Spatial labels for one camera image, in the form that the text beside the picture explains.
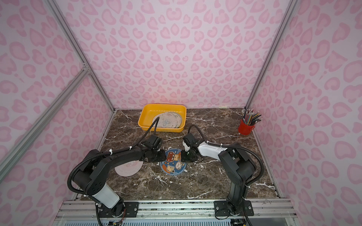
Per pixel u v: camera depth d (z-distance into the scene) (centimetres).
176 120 110
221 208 74
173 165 88
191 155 72
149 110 117
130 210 73
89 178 45
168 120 110
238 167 48
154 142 74
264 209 74
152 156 78
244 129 99
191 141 75
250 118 95
